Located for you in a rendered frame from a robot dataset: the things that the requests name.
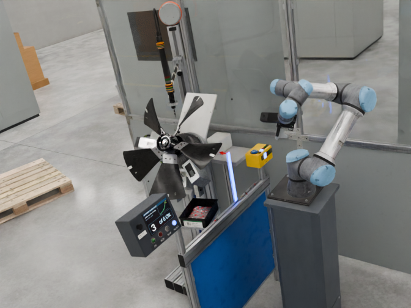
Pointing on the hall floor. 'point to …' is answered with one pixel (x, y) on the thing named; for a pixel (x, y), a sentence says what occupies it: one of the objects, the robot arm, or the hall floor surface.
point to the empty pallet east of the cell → (30, 187)
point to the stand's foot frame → (176, 281)
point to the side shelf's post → (228, 184)
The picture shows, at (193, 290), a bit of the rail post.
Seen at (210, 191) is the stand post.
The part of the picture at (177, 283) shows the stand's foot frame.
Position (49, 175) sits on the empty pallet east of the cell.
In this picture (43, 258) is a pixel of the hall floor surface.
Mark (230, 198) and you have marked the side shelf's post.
